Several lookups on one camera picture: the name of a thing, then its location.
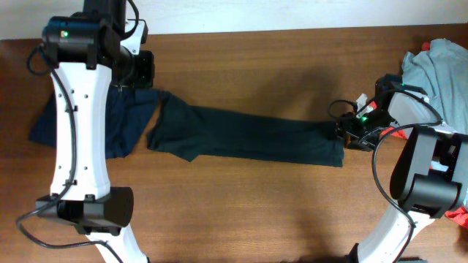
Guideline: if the left black cable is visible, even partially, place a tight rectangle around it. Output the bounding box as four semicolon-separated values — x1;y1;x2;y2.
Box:
15;0;140;263

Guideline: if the red orange garment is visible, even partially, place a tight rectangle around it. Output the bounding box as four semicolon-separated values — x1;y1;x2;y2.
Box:
380;42;468;229

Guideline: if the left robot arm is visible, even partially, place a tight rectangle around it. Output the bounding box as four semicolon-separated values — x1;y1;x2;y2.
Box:
33;1;153;262

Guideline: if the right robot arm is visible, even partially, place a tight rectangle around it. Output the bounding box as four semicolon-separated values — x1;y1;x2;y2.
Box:
336;75;467;263

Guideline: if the light grey blue garment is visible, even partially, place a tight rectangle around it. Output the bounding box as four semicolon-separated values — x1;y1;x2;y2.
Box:
401;39;467;134

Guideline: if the dark green black t-shirt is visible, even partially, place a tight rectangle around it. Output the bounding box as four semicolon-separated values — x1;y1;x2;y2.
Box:
147;91;344;167

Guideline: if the folded navy blue garment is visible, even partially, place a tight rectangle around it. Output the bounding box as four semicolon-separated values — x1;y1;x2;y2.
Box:
29;88;159;159

